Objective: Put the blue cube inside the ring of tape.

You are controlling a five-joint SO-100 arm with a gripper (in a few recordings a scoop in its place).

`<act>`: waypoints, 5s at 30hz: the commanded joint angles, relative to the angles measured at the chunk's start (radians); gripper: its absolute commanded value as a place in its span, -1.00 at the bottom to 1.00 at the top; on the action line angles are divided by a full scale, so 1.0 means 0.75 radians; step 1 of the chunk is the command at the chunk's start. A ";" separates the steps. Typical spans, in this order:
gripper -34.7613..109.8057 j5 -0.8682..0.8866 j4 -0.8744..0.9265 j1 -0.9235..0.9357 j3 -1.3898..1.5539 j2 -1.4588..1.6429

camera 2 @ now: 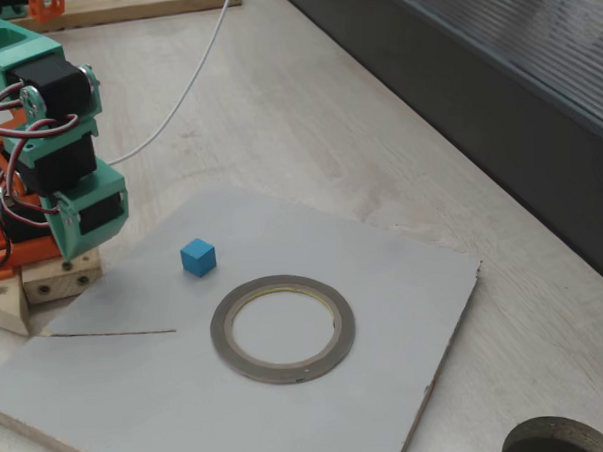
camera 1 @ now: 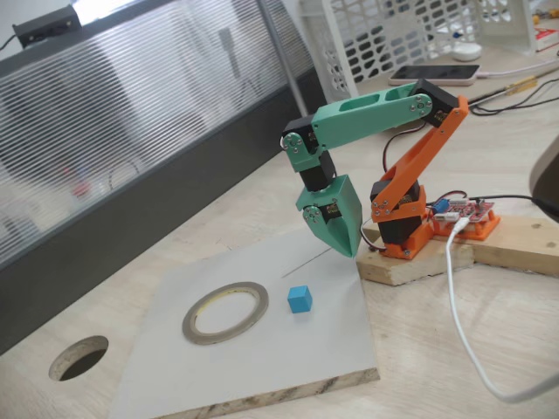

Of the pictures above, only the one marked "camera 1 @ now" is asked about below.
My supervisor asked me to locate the brown cardboard sheet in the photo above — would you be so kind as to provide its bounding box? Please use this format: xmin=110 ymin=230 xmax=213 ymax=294
xmin=362 ymin=43 xmax=541 ymax=115

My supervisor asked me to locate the blue cube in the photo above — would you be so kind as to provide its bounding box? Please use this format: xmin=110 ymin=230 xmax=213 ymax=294
xmin=286 ymin=285 xmax=316 ymax=315

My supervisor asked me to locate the grey tape ring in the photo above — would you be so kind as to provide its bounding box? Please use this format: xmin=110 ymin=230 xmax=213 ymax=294
xmin=181 ymin=280 xmax=270 ymax=347

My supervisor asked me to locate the smartphone with pink case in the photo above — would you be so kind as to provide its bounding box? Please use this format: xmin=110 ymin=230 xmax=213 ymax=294
xmin=388 ymin=64 xmax=480 ymax=87

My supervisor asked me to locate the black box device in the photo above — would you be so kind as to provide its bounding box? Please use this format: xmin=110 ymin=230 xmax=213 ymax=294
xmin=11 ymin=3 xmax=80 ymax=48

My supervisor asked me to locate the pale pink phone cable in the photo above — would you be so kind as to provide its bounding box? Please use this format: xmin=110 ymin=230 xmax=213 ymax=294
xmin=478 ymin=58 xmax=559 ymax=79

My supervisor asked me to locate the yellow handled screwdriver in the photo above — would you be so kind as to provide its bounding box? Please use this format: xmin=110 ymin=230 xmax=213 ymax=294
xmin=504 ymin=76 xmax=539 ymax=93

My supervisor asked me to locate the orange circuit board holder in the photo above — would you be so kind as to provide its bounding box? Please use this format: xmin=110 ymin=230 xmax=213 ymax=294
xmin=430 ymin=209 xmax=502 ymax=242

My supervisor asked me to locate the wooden arm base mount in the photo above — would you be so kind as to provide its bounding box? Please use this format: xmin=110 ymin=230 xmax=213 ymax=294
xmin=355 ymin=212 xmax=559 ymax=288

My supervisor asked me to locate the red and white book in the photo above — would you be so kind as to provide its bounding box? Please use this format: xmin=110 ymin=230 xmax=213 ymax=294
xmin=535 ymin=25 xmax=559 ymax=53

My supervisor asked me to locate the white laminated chipboard panel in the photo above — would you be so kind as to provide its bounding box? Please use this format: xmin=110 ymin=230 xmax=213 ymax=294
xmin=107 ymin=224 xmax=380 ymax=419

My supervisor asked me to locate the white usb cable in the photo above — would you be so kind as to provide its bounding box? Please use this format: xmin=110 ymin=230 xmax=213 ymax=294
xmin=444 ymin=216 xmax=559 ymax=403

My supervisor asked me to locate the red controller circuit board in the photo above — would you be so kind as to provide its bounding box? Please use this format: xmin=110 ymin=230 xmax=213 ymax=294
xmin=430 ymin=196 xmax=497 ymax=228

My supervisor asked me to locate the white earbuds case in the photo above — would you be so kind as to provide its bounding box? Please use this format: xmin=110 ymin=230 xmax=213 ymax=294
xmin=452 ymin=42 xmax=483 ymax=61

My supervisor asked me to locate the grey rounded object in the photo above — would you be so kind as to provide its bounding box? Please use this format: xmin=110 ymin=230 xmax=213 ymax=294
xmin=528 ymin=134 xmax=559 ymax=206

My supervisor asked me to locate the frosted glass desk partition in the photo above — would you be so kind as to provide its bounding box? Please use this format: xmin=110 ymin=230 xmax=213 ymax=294
xmin=0 ymin=0 xmax=333 ymax=357

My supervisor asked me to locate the thin black cable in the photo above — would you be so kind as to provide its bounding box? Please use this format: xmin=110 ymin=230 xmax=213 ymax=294
xmin=469 ymin=96 xmax=559 ymax=117
xmin=473 ymin=78 xmax=559 ymax=113

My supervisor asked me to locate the black power cable with plug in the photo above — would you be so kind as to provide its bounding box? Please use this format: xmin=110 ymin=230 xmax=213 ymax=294
xmin=473 ymin=193 xmax=559 ymax=219

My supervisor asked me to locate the white perforated plastic basket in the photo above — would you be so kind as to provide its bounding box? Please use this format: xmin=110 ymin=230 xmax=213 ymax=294
xmin=299 ymin=0 xmax=538 ymax=110

